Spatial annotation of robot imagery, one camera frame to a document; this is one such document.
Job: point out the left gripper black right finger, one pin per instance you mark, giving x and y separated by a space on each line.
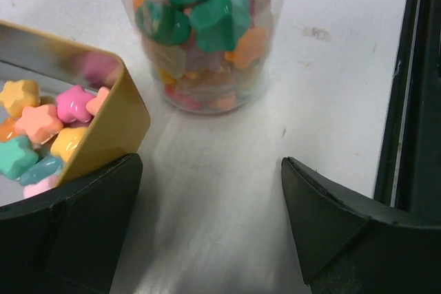
349 243

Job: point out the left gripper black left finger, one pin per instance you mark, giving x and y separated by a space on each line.
69 239

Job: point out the gold tin pastel star candies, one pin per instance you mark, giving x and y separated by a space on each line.
75 101

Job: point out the clear glass jar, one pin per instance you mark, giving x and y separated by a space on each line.
206 56

